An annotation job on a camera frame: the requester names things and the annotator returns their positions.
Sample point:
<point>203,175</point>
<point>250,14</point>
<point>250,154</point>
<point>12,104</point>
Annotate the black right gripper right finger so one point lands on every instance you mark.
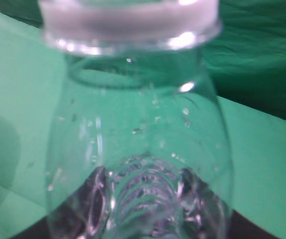
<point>207,216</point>

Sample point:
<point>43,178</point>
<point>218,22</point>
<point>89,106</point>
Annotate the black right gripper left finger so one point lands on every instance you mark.
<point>84,213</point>

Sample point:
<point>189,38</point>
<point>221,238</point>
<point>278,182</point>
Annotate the clear plastic water bottle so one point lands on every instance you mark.
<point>142,129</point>

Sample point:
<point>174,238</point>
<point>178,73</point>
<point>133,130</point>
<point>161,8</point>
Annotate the green table cloth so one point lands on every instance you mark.
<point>259,153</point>

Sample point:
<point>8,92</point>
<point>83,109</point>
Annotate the green backdrop cloth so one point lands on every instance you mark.
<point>247,62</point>

